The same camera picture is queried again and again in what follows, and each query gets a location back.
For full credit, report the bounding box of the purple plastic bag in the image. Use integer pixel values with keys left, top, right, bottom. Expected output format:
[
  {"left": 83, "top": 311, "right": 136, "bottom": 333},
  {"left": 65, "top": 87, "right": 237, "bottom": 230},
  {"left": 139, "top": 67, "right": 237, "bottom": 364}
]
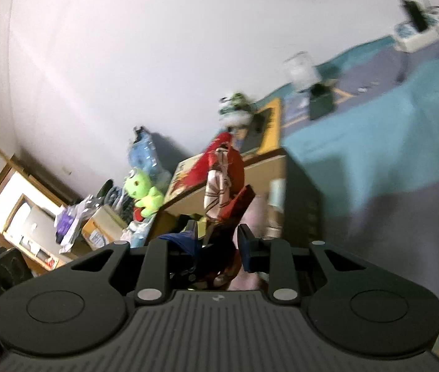
[{"left": 54, "top": 196, "right": 100, "bottom": 254}]

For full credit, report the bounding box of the small mirror on stand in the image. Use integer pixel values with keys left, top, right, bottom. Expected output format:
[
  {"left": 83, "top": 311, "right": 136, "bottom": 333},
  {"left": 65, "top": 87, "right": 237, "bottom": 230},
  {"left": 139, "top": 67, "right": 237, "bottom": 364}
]
[{"left": 284, "top": 51, "right": 338, "bottom": 121}]

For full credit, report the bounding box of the colourful picture book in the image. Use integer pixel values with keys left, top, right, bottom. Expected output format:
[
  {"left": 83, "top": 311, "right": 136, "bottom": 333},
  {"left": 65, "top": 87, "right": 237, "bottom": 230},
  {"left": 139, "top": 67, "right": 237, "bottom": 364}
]
[{"left": 164, "top": 154, "right": 212, "bottom": 198}]

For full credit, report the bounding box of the black charger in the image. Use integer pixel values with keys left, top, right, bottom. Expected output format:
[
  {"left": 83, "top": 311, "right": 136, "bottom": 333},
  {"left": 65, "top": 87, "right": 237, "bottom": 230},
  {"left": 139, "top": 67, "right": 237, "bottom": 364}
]
[{"left": 400, "top": 0, "right": 429, "bottom": 33}]

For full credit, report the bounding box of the yellow bordered book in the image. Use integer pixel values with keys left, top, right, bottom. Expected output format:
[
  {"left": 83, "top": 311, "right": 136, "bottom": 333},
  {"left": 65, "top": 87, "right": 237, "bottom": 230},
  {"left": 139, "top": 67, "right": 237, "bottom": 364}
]
[{"left": 239, "top": 98, "right": 284, "bottom": 156}]

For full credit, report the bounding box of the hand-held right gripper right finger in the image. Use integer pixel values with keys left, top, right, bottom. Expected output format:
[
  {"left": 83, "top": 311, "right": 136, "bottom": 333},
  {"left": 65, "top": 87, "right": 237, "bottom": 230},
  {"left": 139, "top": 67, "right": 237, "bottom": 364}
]
[{"left": 237, "top": 224, "right": 364, "bottom": 303}]

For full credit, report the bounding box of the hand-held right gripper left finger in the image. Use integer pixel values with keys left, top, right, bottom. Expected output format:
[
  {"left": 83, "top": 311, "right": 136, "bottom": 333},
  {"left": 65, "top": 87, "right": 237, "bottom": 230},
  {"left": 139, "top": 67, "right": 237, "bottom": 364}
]
[{"left": 70, "top": 220, "right": 201, "bottom": 305}]

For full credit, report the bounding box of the blue plastic water bottle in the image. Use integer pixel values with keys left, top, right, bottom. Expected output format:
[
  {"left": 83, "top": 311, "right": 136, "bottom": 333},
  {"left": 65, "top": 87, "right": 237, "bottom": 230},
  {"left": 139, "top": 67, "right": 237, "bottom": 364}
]
[{"left": 127, "top": 126, "right": 173, "bottom": 194}]

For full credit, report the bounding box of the red packet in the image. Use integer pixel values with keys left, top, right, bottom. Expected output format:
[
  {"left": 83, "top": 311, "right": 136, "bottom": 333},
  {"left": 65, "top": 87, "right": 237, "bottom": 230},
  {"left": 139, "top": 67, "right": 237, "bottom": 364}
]
[{"left": 203, "top": 132, "right": 236, "bottom": 156}]

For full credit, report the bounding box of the striped blue bed sheet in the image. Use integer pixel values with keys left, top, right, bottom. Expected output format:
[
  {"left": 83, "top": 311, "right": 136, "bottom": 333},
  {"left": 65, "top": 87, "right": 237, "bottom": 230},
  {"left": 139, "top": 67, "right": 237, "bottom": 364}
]
[{"left": 243, "top": 35, "right": 439, "bottom": 357}]

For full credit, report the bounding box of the small cardboard box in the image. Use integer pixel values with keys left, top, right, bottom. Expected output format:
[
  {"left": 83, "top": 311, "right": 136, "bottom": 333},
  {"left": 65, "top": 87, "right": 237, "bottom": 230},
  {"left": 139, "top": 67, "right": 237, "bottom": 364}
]
[{"left": 81, "top": 205, "right": 129, "bottom": 250}]

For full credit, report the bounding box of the small panda plush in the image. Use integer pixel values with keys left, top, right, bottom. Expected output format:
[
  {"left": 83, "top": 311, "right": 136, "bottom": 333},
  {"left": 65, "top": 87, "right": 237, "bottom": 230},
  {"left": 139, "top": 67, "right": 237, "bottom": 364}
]
[{"left": 219, "top": 92, "right": 257, "bottom": 115}]

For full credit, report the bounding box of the green frog plush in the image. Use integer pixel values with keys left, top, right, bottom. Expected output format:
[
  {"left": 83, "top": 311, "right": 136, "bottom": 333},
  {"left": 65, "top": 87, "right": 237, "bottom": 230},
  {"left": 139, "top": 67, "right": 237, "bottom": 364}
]
[{"left": 123, "top": 167, "right": 165, "bottom": 219}]

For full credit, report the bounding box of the pink fluffy cloth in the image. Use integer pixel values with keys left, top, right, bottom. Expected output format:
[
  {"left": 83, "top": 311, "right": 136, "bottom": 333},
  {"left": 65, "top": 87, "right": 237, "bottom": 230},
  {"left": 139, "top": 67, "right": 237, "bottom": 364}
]
[{"left": 227, "top": 197, "right": 283, "bottom": 291}]

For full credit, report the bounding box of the brown cardboard box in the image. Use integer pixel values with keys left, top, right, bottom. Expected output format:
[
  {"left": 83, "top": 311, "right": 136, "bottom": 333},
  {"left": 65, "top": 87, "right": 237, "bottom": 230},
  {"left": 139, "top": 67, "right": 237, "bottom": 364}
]
[{"left": 147, "top": 149, "right": 325, "bottom": 291}]

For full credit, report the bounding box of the floral patterned cloth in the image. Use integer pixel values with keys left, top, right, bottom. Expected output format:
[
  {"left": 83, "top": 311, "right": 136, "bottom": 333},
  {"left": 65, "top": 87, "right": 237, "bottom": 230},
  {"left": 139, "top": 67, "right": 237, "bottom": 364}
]
[{"left": 198, "top": 143, "right": 257, "bottom": 290}]

